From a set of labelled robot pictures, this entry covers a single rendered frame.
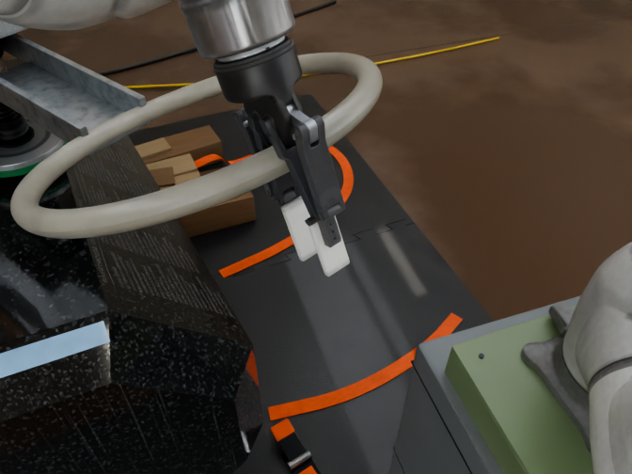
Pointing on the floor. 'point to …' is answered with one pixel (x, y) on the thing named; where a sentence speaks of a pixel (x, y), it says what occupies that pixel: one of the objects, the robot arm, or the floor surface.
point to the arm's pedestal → (446, 410)
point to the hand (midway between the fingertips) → (316, 236)
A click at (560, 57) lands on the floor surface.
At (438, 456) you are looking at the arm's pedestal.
